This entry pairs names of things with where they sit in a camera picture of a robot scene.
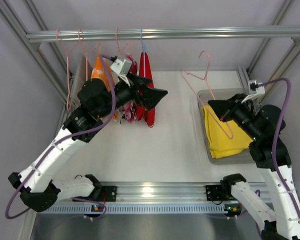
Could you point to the pink wire hanger with trousers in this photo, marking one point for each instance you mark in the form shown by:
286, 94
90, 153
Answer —
205, 79

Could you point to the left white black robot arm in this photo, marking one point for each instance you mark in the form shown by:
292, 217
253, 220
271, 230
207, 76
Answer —
38, 190

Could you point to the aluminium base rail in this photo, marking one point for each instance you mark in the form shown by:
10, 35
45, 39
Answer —
156, 192

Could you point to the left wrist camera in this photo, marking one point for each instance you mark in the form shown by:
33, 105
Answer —
121, 66

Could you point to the pink camouflage trousers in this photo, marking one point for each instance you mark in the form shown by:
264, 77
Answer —
129, 110

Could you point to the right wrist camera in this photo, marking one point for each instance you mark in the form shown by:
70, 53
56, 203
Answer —
255, 90

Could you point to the red trousers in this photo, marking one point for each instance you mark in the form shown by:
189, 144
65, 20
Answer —
142, 114

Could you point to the grey trousers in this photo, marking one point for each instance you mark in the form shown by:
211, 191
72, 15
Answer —
82, 73

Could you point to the aluminium hanging rail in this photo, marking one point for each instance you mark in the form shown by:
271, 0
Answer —
269, 31

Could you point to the pink hanger of camouflage trousers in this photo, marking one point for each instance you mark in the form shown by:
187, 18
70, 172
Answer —
122, 49

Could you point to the pink hanger of orange trousers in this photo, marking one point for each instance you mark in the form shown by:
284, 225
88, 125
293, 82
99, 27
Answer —
86, 53

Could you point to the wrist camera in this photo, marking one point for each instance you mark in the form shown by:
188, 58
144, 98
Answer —
255, 90
121, 66

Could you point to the yellow trousers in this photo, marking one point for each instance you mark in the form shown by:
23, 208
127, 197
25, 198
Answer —
224, 138

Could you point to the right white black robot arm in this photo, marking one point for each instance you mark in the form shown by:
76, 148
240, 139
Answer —
271, 156

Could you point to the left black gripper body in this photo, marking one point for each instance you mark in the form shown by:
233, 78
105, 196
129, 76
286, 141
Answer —
137, 91

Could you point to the aluminium frame post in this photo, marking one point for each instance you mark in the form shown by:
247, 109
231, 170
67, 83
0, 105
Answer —
275, 57

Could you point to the orange white trousers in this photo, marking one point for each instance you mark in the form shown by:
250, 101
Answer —
98, 72

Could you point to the blue wire hanger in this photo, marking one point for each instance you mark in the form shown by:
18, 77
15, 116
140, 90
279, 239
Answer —
143, 50

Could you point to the grey slotted cable duct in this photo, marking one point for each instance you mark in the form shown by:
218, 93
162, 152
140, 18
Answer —
136, 208

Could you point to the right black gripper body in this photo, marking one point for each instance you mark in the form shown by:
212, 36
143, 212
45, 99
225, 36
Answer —
230, 110

